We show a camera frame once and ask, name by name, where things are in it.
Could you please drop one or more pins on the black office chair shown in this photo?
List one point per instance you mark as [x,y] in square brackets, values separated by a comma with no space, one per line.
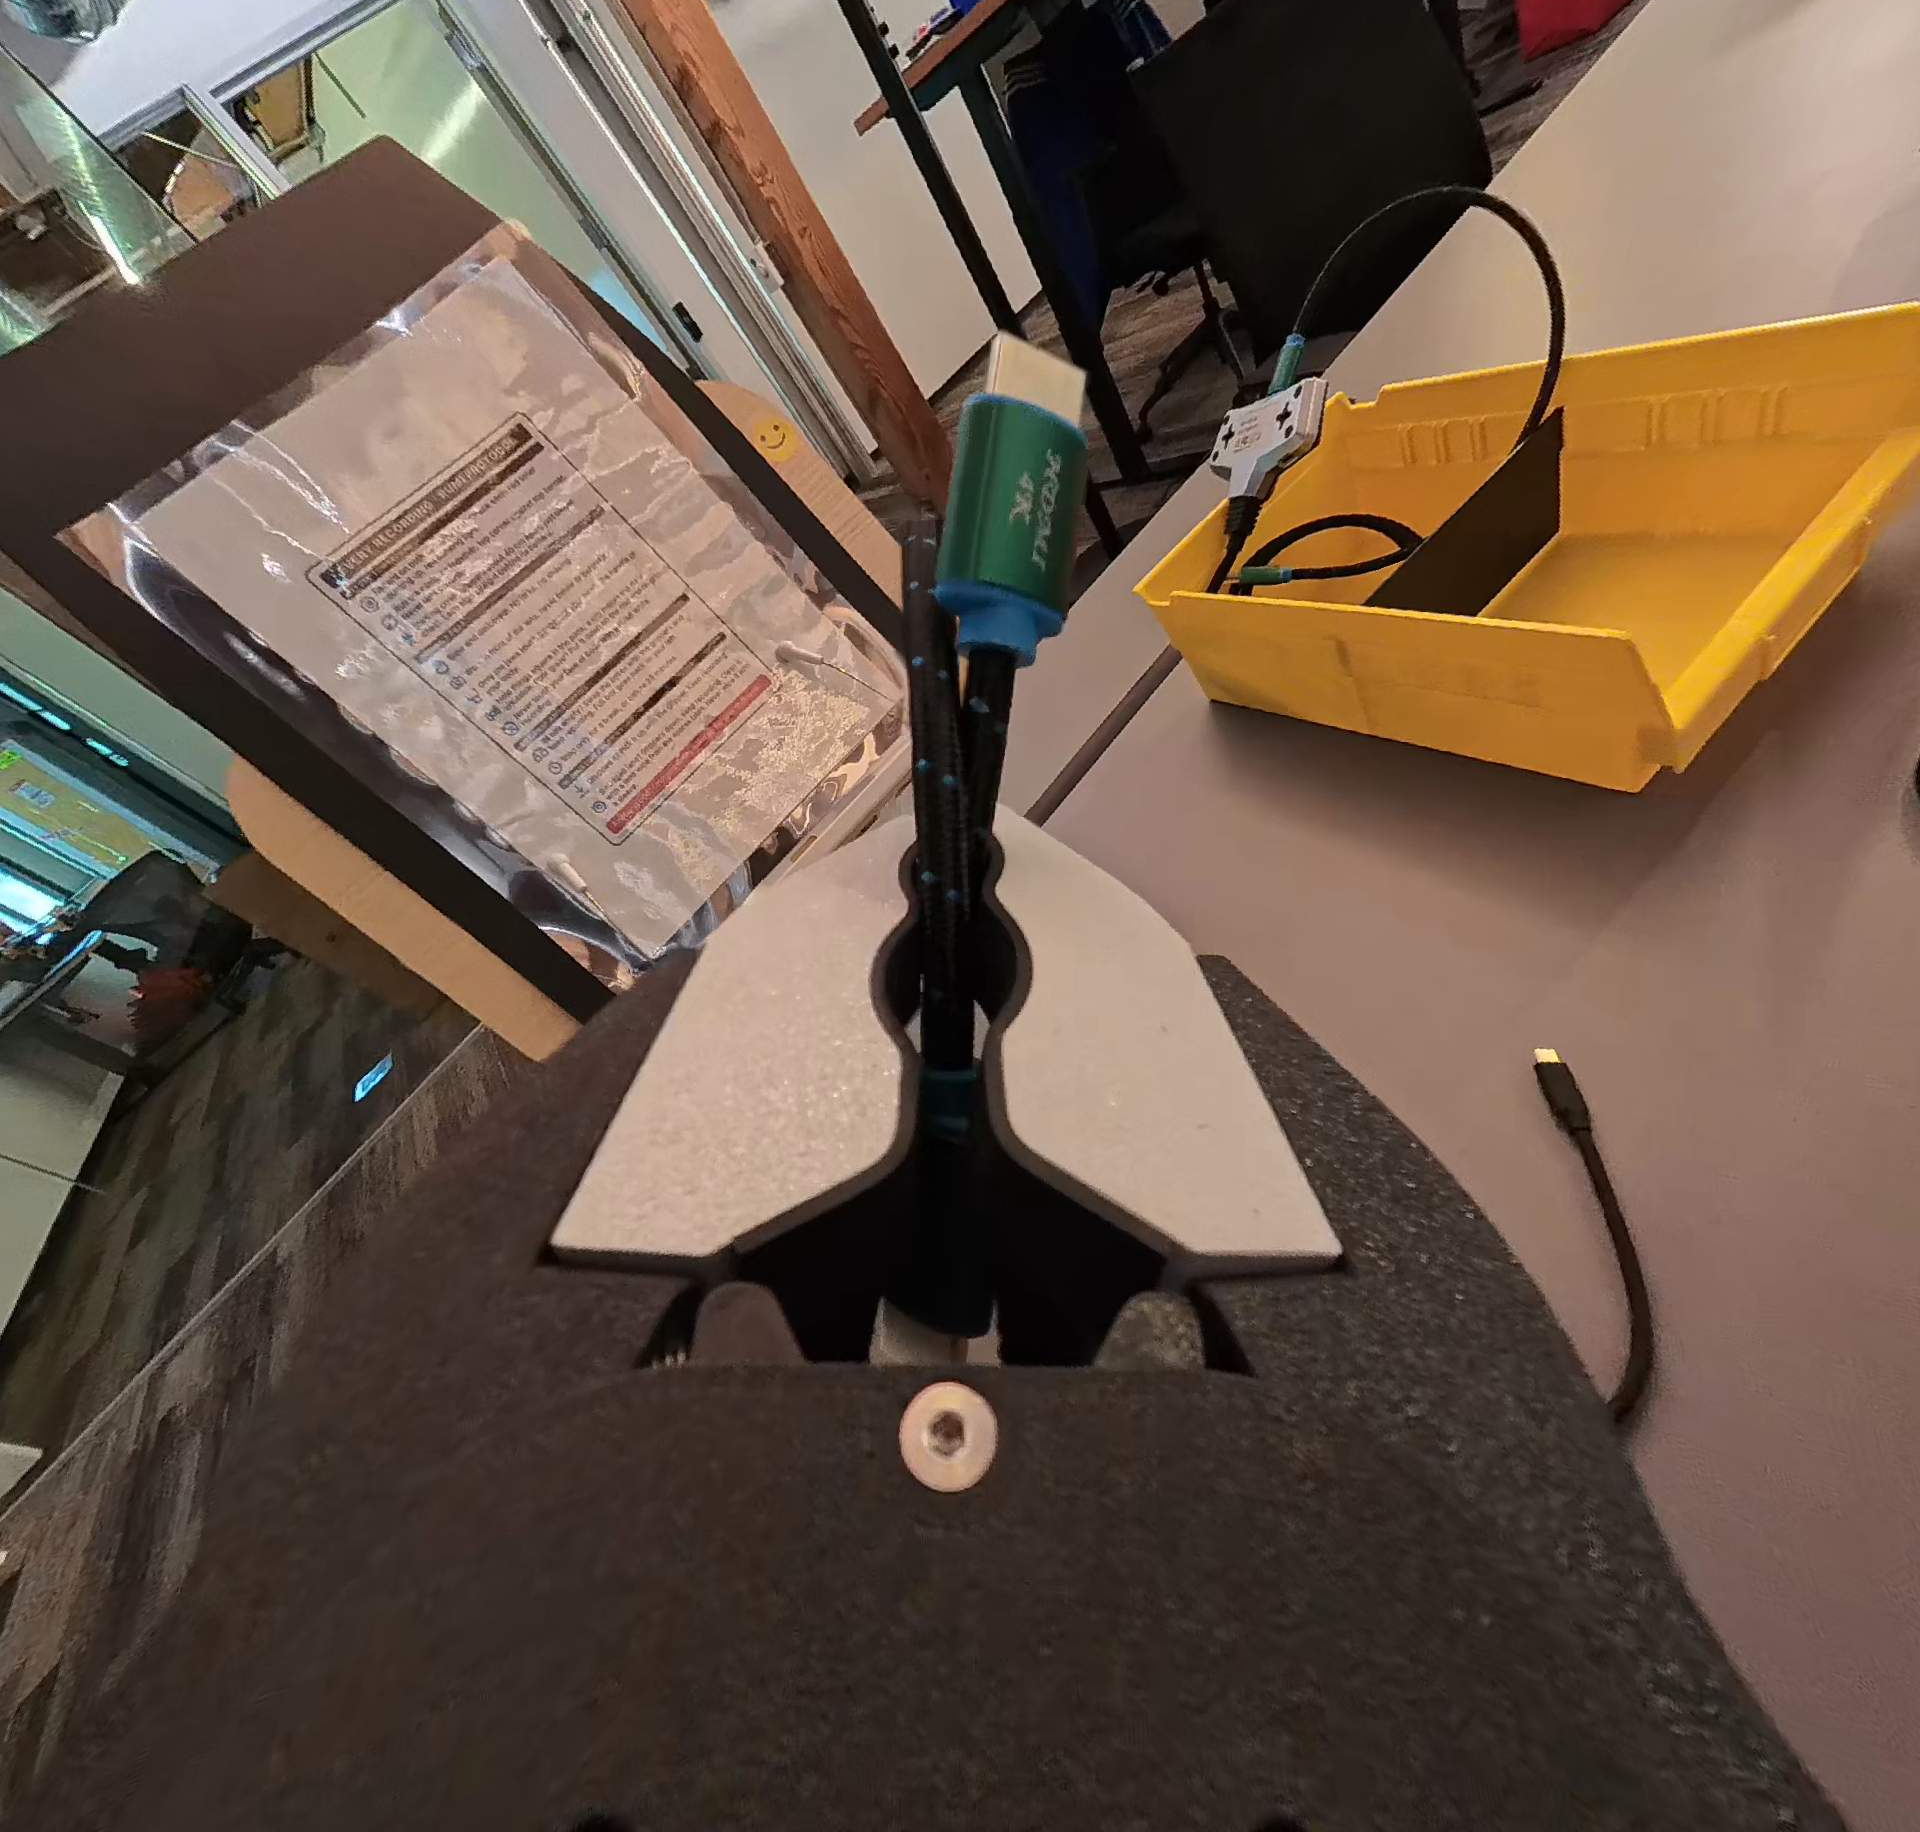
[1305,139]

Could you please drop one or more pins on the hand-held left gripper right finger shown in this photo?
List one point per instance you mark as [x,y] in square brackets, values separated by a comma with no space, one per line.
[1156,1099]

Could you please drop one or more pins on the wooden table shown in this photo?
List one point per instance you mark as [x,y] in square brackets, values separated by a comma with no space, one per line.
[1021,18]

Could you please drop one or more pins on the instruction board with plastic cover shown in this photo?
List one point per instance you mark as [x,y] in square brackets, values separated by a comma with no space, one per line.
[525,634]

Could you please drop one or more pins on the yellow plastic bin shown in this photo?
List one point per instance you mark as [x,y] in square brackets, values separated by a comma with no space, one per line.
[1501,693]

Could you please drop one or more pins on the white hdmi adapter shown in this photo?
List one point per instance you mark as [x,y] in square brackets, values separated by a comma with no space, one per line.
[1272,429]

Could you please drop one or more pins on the office chair with blue jacket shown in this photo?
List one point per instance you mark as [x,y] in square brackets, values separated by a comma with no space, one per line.
[1081,139]

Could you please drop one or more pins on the black bin divider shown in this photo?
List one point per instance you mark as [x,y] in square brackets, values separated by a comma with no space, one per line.
[1486,544]

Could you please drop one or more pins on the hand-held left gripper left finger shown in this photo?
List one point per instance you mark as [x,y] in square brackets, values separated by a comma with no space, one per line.
[735,1084]

